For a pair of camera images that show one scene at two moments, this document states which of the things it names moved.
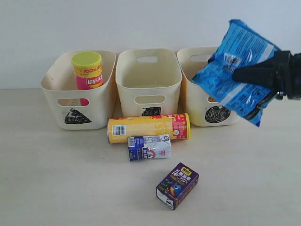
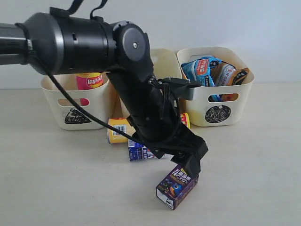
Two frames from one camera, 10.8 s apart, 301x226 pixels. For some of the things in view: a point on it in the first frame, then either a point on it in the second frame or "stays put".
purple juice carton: [177, 186] stays put
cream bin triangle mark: [77, 109] stays put
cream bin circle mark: [217, 114] stays put
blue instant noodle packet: [244, 45] to [199, 71]
